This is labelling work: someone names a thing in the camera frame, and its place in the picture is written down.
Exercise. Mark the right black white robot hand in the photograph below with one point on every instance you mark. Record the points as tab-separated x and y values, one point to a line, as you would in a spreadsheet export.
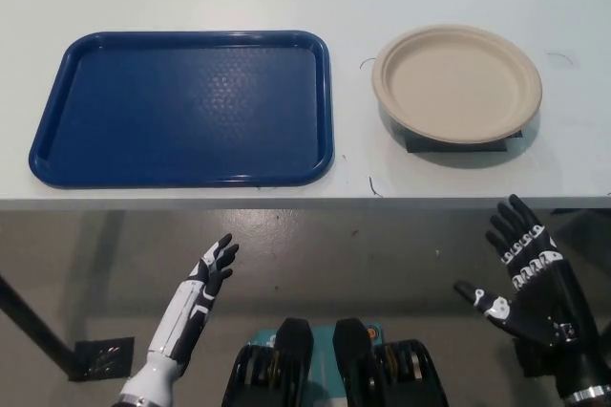
549	311

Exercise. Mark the blue plastic tray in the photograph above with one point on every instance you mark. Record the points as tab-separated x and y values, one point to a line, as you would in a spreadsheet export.
181	111

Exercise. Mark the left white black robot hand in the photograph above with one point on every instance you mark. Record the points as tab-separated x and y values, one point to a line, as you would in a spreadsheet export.
191	302

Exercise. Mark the beige paper plate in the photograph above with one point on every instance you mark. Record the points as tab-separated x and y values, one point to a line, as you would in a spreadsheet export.
453	82

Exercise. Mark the black plate stand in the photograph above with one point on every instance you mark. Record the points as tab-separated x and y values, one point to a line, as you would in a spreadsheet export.
444	147

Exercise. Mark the black table leg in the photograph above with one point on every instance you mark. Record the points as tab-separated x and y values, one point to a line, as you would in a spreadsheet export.
38	326

